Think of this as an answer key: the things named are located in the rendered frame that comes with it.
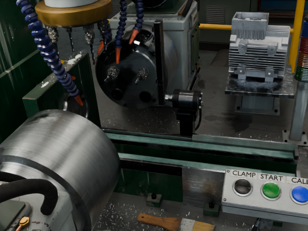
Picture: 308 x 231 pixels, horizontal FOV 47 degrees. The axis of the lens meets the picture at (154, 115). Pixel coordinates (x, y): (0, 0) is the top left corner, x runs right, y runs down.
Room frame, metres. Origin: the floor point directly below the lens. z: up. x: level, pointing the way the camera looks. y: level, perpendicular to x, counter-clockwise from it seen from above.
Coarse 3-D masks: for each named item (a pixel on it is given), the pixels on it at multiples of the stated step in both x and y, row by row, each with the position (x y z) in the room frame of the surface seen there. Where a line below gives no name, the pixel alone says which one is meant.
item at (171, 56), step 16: (128, 32) 1.14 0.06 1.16; (144, 32) 1.14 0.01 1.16; (112, 48) 1.08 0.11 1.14; (128, 48) 1.06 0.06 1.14; (144, 48) 1.05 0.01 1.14; (96, 64) 1.10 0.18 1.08; (112, 64) 1.08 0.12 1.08; (128, 64) 1.06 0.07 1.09; (144, 64) 1.04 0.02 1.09; (176, 64) 1.16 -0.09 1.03; (112, 80) 1.08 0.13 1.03; (128, 80) 1.06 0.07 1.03; (144, 80) 1.05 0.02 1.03; (112, 96) 1.08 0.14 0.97; (128, 96) 1.06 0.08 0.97; (144, 96) 1.04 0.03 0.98
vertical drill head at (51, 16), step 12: (48, 0) 0.83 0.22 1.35; (60, 0) 0.81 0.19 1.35; (72, 0) 0.81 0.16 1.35; (84, 0) 0.82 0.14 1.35; (96, 0) 0.85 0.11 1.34; (108, 0) 0.86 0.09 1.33; (36, 12) 0.84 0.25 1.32; (48, 12) 0.80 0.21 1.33; (60, 12) 0.79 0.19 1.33; (72, 12) 0.79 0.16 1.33; (84, 12) 0.79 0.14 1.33; (96, 12) 0.81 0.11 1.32; (108, 12) 0.84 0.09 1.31; (48, 24) 0.81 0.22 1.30; (60, 24) 0.79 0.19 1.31; (72, 24) 0.79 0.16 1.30; (84, 24) 0.80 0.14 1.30; (72, 48) 0.92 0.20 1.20
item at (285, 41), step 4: (232, 36) 1.24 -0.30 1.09; (236, 36) 1.24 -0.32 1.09; (232, 40) 1.23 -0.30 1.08; (284, 40) 1.17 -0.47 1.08; (288, 40) 1.17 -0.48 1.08; (284, 44) 1.16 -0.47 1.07; (232, 68) 1.24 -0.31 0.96; (232, 72) 1.23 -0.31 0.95; (280, 72) 1.17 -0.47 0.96; (280, 76) 1.16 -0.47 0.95
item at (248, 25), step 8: (240, 16) 1.33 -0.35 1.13; (248, 16) 1.33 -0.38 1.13; (256, 16) 1.32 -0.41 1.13; (264, 16) 1.29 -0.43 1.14; (232, 24) 1.26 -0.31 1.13; (240, 24) 1.25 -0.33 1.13; (248, 24) 1.24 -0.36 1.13; (256, 24) 1.23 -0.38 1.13; (264, 24) 1.22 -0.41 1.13; (232, 32) 1.26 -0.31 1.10; (240, 32) 1.24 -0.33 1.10; (248, 32) 1.23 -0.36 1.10; (256, 32) 1.23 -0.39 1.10; (264, 32) 1.21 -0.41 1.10
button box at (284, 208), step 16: (240, 176) 0.51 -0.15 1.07; (256, 176) 0.50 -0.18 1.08; (272, 176) 0.50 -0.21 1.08; (288, 176) 0.49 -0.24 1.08; (224, 192) 0.49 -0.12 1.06; (256, 192) 0.48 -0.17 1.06; (288, 192) 0.47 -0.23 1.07; (224, 208) 0.48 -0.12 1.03; (240, 208) 0.46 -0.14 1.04; (256, 208) 0.45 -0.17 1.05; (272, 208) 0.45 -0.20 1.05; (288, 208) 0.44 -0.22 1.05; (304, 208) 0.44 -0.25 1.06; (304, 224) 0.44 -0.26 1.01
